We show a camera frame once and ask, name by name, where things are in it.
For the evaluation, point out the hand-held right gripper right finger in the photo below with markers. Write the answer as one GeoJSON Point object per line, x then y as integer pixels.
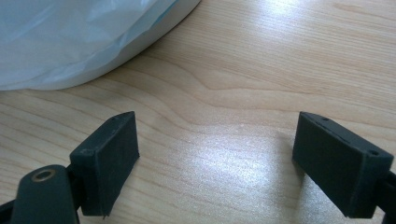
{"type": "Point", "coordinates": [337, 161]}

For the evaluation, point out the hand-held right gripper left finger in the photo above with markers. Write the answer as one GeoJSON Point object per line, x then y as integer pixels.
{"type": "Point", "coordinates": [104, 165]}

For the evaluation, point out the translucent white plastic bag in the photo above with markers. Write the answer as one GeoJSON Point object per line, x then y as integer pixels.
{"type": "Point", "coordinates": [71, 40]}

